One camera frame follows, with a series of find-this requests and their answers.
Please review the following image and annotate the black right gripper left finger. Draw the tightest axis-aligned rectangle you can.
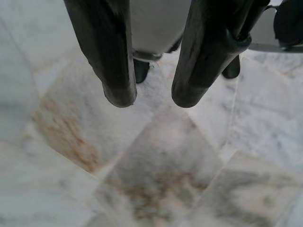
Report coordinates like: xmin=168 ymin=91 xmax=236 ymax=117
xmin=63 ymin=0 xmax=138 ymax=108

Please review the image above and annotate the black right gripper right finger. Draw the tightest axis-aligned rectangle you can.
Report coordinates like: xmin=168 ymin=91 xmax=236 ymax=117
xmin=170 ymin=0 xmax=270 ymax=109

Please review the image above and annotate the silver robot right leg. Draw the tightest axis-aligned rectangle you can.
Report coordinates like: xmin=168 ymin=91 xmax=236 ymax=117
xmin=129 ymin=0 xmax=185 ymax=84

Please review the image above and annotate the silver robot leg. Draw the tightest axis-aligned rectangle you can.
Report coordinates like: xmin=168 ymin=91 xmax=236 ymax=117
xmin=222 ymin=0 xmax=303 ymax=79
xmin=129 ymin=0 xmax=185 ymax=84

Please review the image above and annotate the silver robot left leg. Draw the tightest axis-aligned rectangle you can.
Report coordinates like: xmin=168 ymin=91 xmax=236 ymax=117
xmin=222 ymin=0 xmax=303 ymax=79

